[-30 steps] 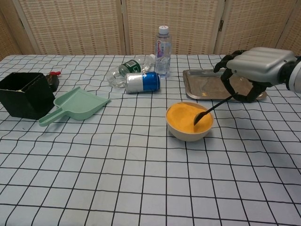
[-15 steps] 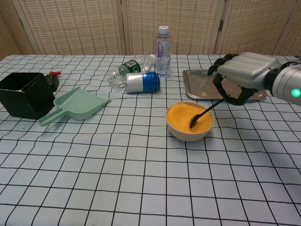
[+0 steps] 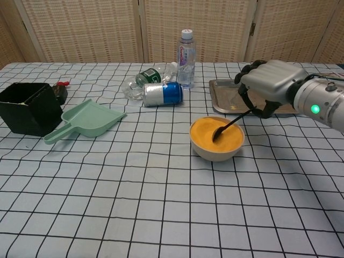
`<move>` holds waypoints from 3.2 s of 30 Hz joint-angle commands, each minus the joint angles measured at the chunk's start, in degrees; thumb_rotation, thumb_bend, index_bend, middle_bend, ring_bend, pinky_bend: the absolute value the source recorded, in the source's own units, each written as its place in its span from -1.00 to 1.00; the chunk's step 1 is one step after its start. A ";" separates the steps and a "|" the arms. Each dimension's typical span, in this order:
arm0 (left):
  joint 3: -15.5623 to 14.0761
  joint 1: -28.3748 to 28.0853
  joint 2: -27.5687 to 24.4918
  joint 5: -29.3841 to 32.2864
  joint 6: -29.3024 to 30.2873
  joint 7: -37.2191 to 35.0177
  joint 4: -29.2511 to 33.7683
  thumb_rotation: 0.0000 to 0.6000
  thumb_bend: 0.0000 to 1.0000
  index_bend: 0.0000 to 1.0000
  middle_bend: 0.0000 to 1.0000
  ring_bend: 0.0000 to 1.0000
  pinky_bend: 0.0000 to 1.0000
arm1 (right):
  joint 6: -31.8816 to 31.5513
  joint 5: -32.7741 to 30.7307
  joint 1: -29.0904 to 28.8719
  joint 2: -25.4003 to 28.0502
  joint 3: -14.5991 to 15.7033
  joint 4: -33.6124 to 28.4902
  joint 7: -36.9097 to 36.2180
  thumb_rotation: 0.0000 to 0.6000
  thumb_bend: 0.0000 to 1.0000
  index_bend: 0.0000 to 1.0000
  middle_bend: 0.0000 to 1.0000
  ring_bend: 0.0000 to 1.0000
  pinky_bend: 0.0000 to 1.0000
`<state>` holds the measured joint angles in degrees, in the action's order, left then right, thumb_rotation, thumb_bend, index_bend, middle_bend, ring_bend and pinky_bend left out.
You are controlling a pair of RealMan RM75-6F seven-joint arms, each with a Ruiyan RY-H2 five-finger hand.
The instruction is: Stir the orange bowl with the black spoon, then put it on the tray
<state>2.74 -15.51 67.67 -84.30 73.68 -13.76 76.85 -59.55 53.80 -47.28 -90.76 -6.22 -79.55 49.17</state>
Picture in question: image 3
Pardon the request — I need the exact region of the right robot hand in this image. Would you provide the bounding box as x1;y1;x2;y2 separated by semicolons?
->
234;59;310;119

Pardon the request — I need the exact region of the black plastic spoon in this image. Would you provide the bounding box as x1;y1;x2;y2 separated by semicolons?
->
212;107;256;143

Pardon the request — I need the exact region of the metal tray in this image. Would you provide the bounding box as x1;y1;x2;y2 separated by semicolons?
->
209;78;299;116

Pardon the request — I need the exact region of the white bowl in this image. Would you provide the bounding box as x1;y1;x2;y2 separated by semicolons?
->
189;116;245;162

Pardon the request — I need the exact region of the clear bottle purple label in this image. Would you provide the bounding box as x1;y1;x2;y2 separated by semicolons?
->
176;28;196;89

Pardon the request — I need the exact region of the blue and silver can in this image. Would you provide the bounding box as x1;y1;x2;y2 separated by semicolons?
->
142;81;185;108

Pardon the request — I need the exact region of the clear bottle green label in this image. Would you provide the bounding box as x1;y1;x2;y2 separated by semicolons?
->
122;61;178;101

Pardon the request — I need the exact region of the green plastic dustpan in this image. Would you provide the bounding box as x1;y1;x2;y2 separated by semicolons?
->
43;98;127;146

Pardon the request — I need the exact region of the blue checked tablecloth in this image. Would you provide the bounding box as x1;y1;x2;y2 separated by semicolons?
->
0;62;344;258

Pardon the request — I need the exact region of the woven folding screen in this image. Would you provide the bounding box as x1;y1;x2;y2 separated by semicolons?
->
0;0;344;70

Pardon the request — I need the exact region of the black bottle red cap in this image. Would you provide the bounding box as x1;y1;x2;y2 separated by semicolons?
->
52;80;70;105

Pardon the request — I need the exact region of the black square box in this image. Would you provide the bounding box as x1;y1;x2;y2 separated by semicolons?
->
0;82;63;137

